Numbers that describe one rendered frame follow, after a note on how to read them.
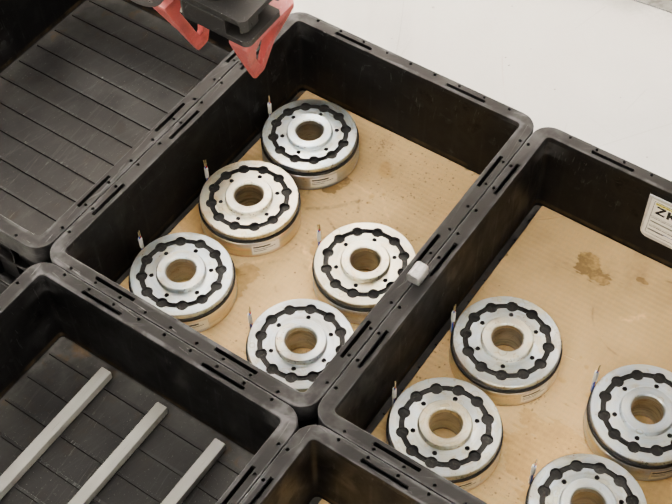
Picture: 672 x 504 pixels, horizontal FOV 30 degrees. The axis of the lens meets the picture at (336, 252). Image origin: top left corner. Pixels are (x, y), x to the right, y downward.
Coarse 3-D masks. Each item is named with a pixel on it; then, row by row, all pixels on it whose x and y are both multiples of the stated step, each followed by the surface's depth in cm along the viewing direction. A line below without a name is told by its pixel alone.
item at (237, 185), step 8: (232, 184) 128; (240, 184) 128; (248, 184) 128; (256, 184) 128; (264, 184) 128; (232, 192) 127; (264, 192) 127; (272, 192) 128; (232, 200) 126; (264, 200) 126; (272, 200) 127; (232, 208) 126; (240, 208) 126; (248, 208) 126; (256, 208) 126; (264, 208) 126
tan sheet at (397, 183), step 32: (384, 128) 137; (256, 160) 134; (384, 160) 134; (416, 160) 134; (448, 160) 134; (320, 192) 132; (352, 192) 132; (384, 192) 131; (416, 192) 131; (448, 192) 131; (192, 224) 129; (320, 224) 129; (384, 224) 129; (416, 224) 129; (256, 256) 127; (288, 256) 127; (128, 288) 125; (256, 288) 124; (288, 288) 124; (224, 320) 122
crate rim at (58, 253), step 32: (288, 32) 133; (320, 32) 132; (416, 64) 129; (224, 96) 127; (480, 96) 126; (192, 128) 125; (480, 192) 118; (448, 224) 116; (64, 256) 115; (416, 256) 114; (96, 288) 112; (160, 320) 110; (224, 352) 108; (352, 352) 108; (256, 384) 106; (320, 384) 106
